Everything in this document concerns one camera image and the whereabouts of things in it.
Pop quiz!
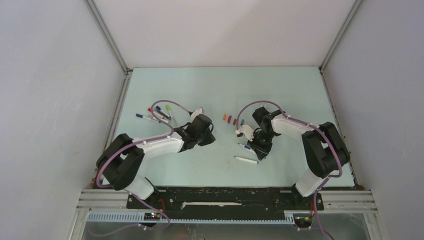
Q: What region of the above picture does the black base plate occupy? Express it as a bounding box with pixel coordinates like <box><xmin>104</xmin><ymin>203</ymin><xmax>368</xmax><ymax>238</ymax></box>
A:
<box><xmin>146</xmin><ymin>186</ymin><xmax>324</xmax><ymax>220</ymax></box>

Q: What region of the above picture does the grey cable duct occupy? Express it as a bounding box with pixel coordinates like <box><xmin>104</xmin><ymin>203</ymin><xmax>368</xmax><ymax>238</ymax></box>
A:
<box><xmin>86</xmin><ymin>211</ymin><xmax>301</xmax><ymax>225</ymax></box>

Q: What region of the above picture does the aluminium frame rail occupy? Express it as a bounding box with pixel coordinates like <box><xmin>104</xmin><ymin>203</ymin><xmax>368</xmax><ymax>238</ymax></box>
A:
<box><xmin>317</xmin><ymin>0</ymin><xmax>365</xmax><ymax>186</ymax></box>
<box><xmin>83</xmin><ymin>0</ymin><xmax>133</xmax><ymax>147</ymax></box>

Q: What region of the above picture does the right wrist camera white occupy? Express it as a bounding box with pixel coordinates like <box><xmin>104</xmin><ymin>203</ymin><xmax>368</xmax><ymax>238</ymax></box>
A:
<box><xmin>235</xmin><ymin>124</ymin><xmax>255</xmax><ymax>141</ymax></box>

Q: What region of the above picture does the aluminium frame rail right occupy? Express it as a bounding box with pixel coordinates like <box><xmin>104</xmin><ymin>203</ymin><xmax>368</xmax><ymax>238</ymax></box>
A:
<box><xmin>317</xmin><ymin>0</ymin><xmax>365</xmax><ymax>186</ymax></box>

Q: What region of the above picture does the light green cap marker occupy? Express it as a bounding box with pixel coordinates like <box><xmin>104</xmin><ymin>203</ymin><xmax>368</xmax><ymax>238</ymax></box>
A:
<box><xmin>165</xmin><ymin>104</ymin><xmax>174</xmax><ymax>120</ymax></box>

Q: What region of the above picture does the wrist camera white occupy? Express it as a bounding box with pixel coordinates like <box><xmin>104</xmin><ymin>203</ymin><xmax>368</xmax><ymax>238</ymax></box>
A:
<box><xmin>235</xmin><ymin>124</ymin><xmax>255</xmax><ymax>141</ymax></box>
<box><xmin>190</xmin><ymin>107</ymin><xmax>204</xmax><ymax>121</ymax></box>

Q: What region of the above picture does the blue cap thick marker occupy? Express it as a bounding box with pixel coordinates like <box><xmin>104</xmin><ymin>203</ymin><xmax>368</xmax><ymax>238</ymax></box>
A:
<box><xmin>238</xmin><ymin>143</ymin><xmax>256</xmax><ymax>154</ymax></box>

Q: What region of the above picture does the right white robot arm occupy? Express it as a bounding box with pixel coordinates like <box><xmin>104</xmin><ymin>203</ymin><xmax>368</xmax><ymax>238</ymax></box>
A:
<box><xmin>247</xmin><ymin>106</ymin><xmax>351</xmax><ymax>209</ymax></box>

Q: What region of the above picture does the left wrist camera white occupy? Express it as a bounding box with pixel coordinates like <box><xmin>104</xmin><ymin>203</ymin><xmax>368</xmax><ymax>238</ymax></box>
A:
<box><xmin>190</xmin><ymin>107</ymin><xmax>204</xmax><ymax>121</ymax></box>

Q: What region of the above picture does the dark blue cap marker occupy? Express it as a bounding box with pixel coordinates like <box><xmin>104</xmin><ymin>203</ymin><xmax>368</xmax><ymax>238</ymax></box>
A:
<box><xmin>135</xmin><ymin>113</ymin><xmax>161</xmax><ymax>123</ymax></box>

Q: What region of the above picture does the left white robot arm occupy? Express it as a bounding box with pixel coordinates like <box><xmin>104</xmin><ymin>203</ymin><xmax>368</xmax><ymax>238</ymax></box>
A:
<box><xmin>96</xmin><ymin>113</ymin><xmax>216</xmax><ymax>208</ymax></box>

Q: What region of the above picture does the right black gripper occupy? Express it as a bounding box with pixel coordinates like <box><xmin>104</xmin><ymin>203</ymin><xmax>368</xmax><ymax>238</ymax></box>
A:
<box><xmin>247</xmin><ymin>129</ymin><xmax>276</xmax><ymax>160</ymax></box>

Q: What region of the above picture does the navy cap marker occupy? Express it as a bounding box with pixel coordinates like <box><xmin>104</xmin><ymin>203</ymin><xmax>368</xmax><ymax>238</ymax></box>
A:
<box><xmin>155</xmin><ymin>106</ymin><xmax>172</xmax><ymax>120</ymax></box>

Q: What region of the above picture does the blue cap thin marker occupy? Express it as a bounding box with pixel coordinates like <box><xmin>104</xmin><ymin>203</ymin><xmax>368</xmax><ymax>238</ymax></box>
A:
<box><xmin>234</xmin><ymin>156</ymin><xmax>259</xmax><ymax>164</ymax></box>

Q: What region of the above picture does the aluminium frame rail left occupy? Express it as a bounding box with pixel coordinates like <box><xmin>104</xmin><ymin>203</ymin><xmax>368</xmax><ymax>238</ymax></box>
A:
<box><xmin>83</xmin><ymin>0</ymin><xmax>133</xmax><ymax>147</ymax></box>

